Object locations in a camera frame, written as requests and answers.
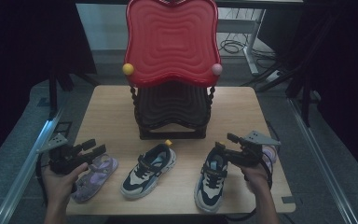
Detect white desk frame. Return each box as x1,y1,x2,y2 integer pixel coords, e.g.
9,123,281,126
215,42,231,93
216,8,267,77

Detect dark floor plate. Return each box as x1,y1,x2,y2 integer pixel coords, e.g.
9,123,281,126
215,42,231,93
53,121,73,136

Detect black stand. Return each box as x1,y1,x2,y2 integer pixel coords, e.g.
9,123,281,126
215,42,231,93
241,59,312,128
48,66,101,119

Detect person's right hand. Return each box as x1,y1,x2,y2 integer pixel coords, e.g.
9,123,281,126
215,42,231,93
239,162,270,194

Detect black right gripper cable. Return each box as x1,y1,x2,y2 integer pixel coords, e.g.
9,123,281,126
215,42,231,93
229,152,274,222

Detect person's left hand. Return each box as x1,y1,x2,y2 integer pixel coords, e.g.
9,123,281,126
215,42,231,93
41,161,90,210

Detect metal floor rail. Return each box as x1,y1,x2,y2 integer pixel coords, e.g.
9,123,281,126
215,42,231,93
0,108,63,224
287,97,358,224

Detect red and black shoe rack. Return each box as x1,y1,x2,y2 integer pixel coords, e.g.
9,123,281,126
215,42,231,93
122,0,224,141

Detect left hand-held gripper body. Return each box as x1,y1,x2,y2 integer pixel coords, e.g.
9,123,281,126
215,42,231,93
36,133,91,175

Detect black floor cables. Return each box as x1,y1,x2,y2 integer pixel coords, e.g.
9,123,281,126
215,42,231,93
218,31,278,63

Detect navy and white child sneaker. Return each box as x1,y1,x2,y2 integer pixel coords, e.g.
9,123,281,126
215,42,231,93
194,142,229,215
119,139,178,201

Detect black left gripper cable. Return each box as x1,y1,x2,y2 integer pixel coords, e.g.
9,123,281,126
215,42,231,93
34,152,49,207

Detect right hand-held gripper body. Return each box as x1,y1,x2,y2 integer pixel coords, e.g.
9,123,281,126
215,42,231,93
226,130,282,168

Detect purple child sandal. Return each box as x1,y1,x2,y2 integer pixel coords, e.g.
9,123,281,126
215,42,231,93
71,153,119,204
261,145,278,174

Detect black curtain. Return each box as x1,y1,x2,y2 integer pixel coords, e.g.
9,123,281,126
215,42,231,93
0,0,98,173
257,0,358,188

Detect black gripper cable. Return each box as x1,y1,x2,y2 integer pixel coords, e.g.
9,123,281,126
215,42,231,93
229,152,274,222
34,152,49,207

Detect white power strip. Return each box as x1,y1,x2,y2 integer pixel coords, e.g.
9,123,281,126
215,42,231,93
265,69,285,84

